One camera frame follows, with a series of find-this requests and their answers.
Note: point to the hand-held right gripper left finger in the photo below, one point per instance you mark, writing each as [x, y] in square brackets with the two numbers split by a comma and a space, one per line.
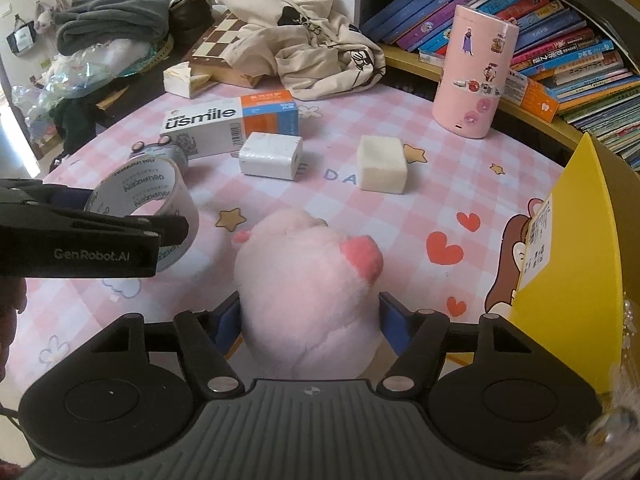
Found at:
[229, 320]

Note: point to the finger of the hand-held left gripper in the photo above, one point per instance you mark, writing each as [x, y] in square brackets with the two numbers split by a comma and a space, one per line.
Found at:
[170, 235]
[30, 191]

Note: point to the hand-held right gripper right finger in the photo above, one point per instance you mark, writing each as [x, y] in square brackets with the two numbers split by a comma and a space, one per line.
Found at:
[395, 322]

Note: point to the clear tape roll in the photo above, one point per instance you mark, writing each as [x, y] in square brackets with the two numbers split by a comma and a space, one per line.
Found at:
[145, 185]

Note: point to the pink plush toy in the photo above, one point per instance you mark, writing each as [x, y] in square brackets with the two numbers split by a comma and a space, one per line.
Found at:
[300, 300]

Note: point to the grey toy truck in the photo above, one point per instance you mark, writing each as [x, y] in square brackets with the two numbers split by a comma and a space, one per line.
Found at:
[165, 152]

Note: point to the white charger plug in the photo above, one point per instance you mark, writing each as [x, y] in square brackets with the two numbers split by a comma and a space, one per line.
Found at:
[270, 155]

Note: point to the yellow cardboard box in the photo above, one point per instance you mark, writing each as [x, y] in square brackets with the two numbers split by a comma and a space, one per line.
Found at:
[580, 270]

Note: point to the dark cloth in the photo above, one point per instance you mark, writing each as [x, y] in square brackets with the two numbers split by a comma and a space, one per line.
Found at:
[80, 125]

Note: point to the white orange toothbrush box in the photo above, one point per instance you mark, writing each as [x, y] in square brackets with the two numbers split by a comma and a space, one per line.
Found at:
[210, 130]
[535, 100]

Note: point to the crinkled clear plastic bag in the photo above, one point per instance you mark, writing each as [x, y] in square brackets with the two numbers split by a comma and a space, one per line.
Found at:
[90, 70]

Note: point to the black white tote bag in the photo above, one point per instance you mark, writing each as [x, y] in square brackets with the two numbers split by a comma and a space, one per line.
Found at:
[21, 37]

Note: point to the cream torn paper box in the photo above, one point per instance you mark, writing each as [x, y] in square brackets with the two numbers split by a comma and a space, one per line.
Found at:
[180, 80]

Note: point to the cream foam block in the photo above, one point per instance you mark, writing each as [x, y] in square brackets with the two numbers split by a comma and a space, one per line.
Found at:
[382, 165]

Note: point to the grey blanket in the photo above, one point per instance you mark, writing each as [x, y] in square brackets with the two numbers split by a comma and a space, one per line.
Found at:
[110, 15]

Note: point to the wooden chessboard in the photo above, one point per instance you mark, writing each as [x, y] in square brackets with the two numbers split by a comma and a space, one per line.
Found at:
[220, 45]

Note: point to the beige cloth bag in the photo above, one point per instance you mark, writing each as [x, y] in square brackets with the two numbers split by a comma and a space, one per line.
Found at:
[265, 50]

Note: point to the dark brown bag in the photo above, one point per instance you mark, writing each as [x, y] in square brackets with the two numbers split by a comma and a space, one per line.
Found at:
[192, 10]

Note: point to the fluffy grey sleeve cuff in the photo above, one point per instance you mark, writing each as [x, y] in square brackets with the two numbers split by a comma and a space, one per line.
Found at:
[620, 425]

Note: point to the pink stickered cylinder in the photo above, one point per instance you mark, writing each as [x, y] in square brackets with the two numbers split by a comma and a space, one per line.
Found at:
[470, 85]

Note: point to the wooden bookshelf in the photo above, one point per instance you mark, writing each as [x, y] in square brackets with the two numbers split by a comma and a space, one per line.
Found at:
[405, 65]

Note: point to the row of colourful books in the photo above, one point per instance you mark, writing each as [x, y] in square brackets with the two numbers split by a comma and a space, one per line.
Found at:
[550, 25]

